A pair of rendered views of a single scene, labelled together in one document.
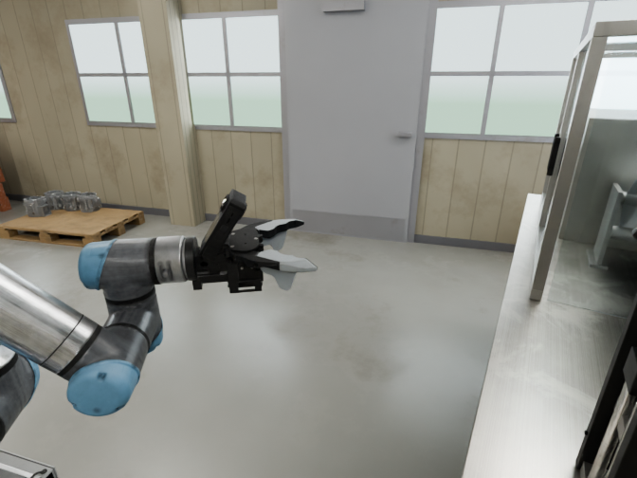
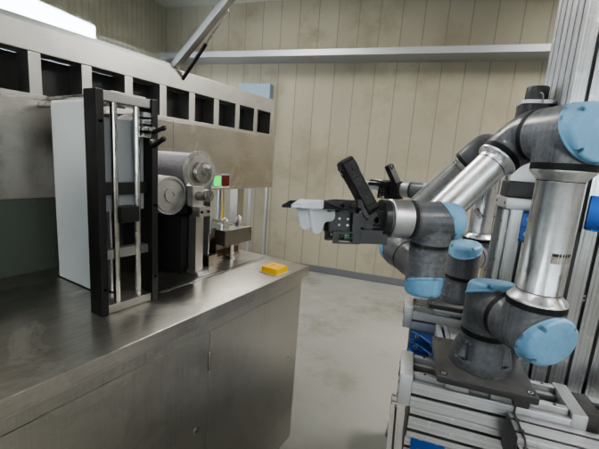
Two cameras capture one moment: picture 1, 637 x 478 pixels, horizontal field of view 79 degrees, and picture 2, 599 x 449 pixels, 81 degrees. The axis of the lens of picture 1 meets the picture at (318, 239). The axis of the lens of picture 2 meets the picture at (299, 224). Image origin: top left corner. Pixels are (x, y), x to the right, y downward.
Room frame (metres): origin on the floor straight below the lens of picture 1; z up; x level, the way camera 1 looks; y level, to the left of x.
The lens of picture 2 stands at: (1.25, 0.05, 1.31)
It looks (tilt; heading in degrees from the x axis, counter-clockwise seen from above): 10 degrees down; 181
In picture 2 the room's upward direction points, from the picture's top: 4 degrees clockwise
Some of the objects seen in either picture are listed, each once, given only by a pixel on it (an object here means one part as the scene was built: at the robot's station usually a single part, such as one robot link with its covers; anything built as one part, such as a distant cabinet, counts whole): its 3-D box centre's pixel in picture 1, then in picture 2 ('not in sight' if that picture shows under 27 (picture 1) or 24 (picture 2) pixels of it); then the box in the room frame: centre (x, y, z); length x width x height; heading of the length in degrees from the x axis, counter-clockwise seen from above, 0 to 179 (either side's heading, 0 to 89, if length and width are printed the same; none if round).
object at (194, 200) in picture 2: not in sight; (199, 230); (0.06, -0.31, 1.05); 0.06 x 0.05 x 0.31; 60
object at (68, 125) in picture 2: not in sight; (75, 194); (0.23, -0.63, 1.17); 0.34 x 0.05 x 0.54; 60
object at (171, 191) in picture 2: not in sight; (146, 191); (0.06, -0.50, 1.18); 0.26 x 0.12 x 0.12; 60
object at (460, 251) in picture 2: not in sight; (464, 257); (-0.11, 0.69, 0.98); 0.13 x 0.12 x 0.14; 138
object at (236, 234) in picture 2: not in sight; (202, 228); (-0.22, -0.38, 1.00); 0.40 x 0.16 x 0.06; 60
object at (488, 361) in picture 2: not in sight; (481, 345); (0.37, 0.54, 0.87); 0.15 x 0.15 x 0.10
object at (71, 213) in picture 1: (72, 215); not in sight; (3.84, 2.57, 0.16); 1.17 x 0.80 x 0.33; 74
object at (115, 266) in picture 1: (123, 265); (432, 222); (0.55, 0.31, 1.21); 0.11 x 0.08 x 0.09; 100
